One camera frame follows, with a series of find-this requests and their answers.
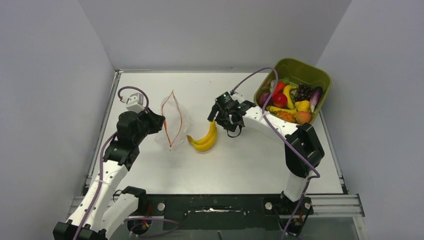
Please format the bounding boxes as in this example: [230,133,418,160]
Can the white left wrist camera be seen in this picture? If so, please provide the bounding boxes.
[120,93,145,114]

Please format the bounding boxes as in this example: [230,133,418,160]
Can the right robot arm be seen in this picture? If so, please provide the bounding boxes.
[207,92,325,214]

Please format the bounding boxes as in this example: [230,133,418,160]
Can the green plastic bin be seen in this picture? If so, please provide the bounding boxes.
[274,58,332,124]

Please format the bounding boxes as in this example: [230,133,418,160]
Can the dark purple grapes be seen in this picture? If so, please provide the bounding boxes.
[294,84,313,102]

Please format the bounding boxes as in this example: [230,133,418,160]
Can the peach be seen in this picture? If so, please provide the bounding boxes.
[294,111,312,125]

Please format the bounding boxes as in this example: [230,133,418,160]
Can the purple eggplant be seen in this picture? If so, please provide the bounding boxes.
[309,86,324,113]

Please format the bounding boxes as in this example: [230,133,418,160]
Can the small yellow banana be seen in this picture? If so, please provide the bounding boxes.
[282,85,297,110]

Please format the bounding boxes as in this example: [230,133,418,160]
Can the orange carrot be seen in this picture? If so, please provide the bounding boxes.
[272,81,286,96]

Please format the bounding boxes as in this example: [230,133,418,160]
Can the purple red onion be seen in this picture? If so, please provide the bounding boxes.
[257,92,273,108]

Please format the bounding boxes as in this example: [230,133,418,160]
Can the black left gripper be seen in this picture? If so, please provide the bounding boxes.
[133,106,165,145]

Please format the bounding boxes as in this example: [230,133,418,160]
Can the clear zip top bag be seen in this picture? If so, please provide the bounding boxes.
[154,90,191,152]

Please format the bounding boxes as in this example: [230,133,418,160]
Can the yellow banana bunch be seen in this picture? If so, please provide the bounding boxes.
[186,121,218,152]

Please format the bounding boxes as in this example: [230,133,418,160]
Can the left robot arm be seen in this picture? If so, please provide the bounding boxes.
[53,107,166,240]

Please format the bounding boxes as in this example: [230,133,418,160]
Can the aluminium frame rail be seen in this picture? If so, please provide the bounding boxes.
[67,194,365,220]

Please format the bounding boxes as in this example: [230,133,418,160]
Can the red apple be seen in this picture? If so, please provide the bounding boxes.
[272,93,288,109]

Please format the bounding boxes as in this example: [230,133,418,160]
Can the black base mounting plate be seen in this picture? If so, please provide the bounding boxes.
[127,193,314,238]

